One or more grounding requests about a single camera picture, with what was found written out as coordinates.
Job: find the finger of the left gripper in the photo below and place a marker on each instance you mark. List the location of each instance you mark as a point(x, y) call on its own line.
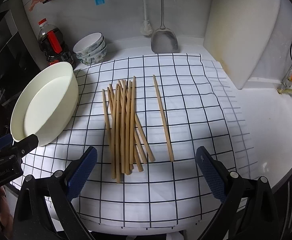
point(25, 146)

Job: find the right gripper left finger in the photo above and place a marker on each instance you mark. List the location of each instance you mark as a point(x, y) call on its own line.
point(78, 172)

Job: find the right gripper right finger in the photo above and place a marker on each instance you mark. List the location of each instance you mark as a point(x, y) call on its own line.
point(212, 173)

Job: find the lone wooden chopstick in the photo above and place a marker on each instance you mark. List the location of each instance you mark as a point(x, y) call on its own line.
point(164, 122)

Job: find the cream round plastic basin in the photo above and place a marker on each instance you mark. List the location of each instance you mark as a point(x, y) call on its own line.
point(46, 105)

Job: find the person's left hand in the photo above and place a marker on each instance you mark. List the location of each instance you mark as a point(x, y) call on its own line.
point(6, 218)

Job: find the white black checkered cloth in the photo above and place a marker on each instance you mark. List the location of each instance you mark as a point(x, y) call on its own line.
point(201, 110)

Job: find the black stove and pan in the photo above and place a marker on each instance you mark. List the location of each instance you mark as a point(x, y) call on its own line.
point(17, 68)

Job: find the dark soy sauce bottle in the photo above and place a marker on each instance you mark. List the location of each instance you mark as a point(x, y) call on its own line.
point(52, 44)

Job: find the bottom floral ceramic bowl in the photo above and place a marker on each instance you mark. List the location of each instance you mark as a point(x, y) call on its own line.
point(90, 59)

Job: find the floral ceramic bowl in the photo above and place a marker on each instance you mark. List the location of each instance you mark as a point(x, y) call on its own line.
point(90, 59)
point(93, 52)
point(87, 41)

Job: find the top floral ceramic bowl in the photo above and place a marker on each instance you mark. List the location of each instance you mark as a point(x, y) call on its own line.
point(87, 41)

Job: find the middle floral ceramic bowl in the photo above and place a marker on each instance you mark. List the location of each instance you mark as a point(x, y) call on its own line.
point(93, 52)

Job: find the metal spatula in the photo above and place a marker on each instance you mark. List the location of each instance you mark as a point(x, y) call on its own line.
point(163, 39)

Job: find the cream cutting board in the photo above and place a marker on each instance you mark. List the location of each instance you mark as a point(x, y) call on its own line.
point(238, 32)

